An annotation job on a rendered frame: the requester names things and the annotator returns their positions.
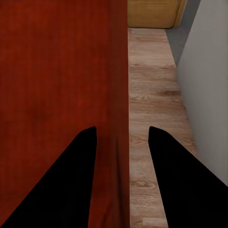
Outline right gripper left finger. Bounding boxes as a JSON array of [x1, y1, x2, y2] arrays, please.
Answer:
[[1, 126, 97, 228]]

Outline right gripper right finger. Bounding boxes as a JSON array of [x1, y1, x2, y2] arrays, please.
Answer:
[[148, 126, 228, 228]]

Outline storage box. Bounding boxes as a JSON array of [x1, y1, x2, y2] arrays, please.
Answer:
[[0, 0, 130, 228]]

